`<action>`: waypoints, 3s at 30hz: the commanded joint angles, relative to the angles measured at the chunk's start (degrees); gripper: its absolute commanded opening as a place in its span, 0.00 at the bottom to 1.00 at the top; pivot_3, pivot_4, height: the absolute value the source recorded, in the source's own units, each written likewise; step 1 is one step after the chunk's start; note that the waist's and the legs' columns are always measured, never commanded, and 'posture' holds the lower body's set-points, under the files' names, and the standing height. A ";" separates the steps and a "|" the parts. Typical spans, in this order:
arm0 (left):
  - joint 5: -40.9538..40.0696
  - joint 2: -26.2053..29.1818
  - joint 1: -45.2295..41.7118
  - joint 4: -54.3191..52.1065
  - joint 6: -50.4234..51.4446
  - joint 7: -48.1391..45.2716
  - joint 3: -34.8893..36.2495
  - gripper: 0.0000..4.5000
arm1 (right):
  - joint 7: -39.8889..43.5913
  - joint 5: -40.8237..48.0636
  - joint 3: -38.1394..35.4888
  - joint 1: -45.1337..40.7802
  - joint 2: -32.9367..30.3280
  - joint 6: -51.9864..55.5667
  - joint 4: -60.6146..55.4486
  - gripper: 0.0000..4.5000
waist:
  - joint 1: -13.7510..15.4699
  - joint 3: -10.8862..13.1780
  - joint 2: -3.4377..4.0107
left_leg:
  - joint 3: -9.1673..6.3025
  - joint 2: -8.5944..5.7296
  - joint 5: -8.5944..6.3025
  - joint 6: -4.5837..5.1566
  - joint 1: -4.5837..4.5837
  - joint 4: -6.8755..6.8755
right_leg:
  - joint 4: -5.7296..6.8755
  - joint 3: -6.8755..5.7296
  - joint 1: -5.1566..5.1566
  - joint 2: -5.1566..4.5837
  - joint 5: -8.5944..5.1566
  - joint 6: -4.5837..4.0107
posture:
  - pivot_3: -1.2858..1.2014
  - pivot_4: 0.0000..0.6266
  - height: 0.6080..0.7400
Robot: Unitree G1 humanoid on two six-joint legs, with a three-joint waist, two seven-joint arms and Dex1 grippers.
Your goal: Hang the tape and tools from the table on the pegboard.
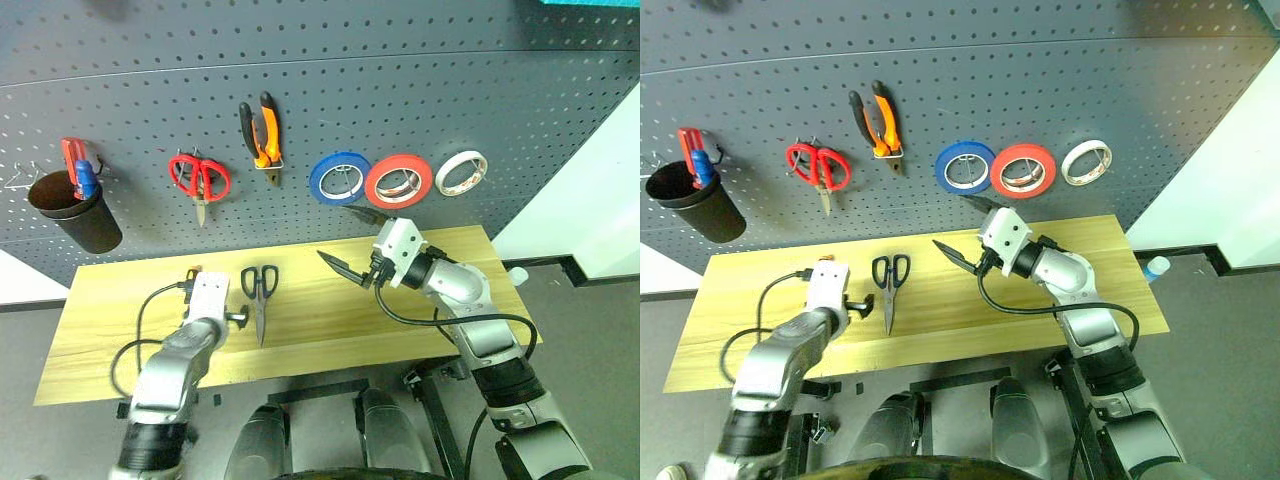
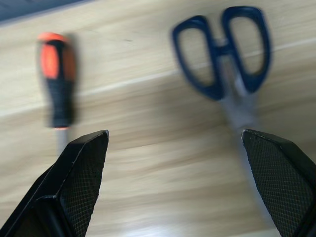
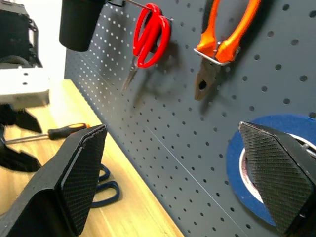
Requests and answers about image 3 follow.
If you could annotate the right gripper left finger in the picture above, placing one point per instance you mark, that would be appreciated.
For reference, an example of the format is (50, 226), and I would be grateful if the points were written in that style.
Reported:
(61, 185)

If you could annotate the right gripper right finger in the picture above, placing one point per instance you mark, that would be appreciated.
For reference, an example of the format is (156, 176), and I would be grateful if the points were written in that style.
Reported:
(276, 172)

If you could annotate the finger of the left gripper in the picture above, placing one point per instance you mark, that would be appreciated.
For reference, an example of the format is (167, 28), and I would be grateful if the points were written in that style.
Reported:
(24, 118)
(19, 160)

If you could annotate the grey pegboard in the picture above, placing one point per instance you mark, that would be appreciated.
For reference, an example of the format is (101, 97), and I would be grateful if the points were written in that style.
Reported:
(172, 123)

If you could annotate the blue tape roll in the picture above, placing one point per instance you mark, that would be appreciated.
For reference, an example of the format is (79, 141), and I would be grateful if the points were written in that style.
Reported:
(234, 172)

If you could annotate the black background equipment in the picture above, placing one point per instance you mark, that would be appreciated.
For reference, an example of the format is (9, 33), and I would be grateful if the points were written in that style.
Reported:
(17, 37)

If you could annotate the black cup holder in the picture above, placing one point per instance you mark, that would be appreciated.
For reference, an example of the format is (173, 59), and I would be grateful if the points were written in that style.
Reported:
(76, 27)

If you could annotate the straight metal peg hook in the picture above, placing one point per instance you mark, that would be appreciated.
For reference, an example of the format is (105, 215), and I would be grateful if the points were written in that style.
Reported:
(140, 5)

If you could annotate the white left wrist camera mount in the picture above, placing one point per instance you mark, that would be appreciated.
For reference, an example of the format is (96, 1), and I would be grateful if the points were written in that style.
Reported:
(22, 86)

